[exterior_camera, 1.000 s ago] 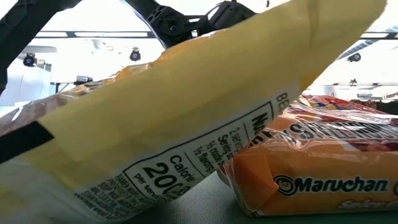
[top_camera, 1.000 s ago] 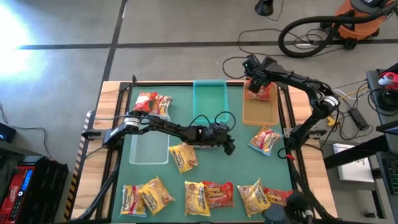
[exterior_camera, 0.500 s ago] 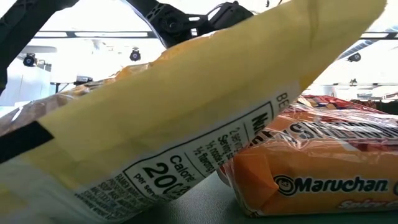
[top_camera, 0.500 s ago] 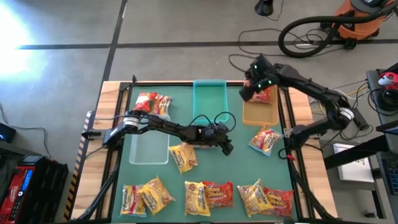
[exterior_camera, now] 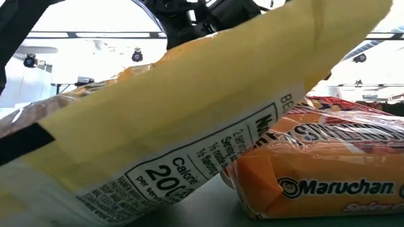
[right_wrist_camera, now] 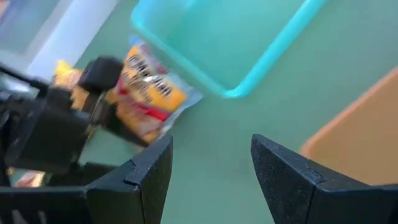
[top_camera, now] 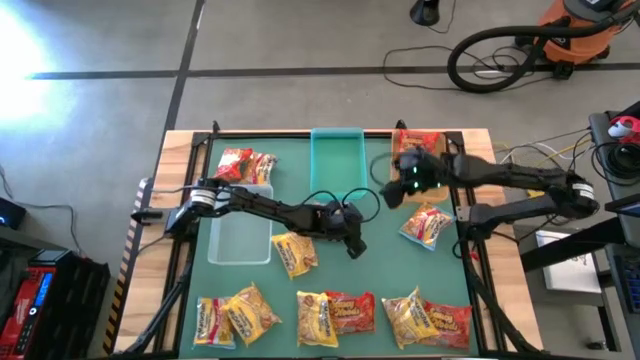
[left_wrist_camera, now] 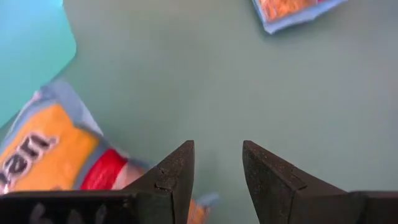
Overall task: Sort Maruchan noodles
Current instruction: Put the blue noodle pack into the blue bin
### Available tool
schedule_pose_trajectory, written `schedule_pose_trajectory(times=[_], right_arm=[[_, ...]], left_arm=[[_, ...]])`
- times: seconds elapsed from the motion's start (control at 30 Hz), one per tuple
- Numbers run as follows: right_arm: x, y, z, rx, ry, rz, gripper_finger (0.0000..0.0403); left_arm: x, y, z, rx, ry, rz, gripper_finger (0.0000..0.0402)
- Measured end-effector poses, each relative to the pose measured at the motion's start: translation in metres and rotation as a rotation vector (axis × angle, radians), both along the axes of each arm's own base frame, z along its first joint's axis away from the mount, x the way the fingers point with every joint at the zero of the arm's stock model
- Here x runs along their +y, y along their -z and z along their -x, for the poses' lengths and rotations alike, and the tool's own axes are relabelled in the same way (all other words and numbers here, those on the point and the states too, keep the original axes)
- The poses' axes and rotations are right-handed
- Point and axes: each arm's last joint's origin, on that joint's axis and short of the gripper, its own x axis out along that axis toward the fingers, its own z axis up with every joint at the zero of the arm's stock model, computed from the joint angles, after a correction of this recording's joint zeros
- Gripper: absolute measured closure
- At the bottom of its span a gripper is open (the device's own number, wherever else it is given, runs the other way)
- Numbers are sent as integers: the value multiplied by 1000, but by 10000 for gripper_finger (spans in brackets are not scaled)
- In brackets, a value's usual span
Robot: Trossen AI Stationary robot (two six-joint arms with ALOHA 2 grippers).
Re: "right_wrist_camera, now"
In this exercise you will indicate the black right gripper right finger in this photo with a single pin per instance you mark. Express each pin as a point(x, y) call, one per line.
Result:
point(295, 199)

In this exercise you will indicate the orange plastic bin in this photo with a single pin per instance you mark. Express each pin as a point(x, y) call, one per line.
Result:
point(367, 140)

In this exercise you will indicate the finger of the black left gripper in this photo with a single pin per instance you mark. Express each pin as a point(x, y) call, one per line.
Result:
point(101, 74)
point(105, 119)

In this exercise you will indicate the blue-edged Maruchan noodle pack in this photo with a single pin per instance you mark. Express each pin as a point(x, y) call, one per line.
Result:
point(155, 93)

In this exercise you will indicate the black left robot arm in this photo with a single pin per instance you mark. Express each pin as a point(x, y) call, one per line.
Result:
point(18, 99)

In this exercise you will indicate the yellow creamy chicken noodle pack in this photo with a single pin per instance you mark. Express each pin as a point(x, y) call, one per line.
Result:
point(63, 74)

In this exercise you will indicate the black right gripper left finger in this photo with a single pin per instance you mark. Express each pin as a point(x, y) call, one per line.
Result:
point(146, 193)

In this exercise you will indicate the teal plastic bin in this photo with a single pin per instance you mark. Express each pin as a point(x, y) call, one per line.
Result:
point(217, 46)

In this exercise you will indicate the clear plastic bin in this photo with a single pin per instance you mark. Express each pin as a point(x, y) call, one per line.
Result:
point(71, 34)

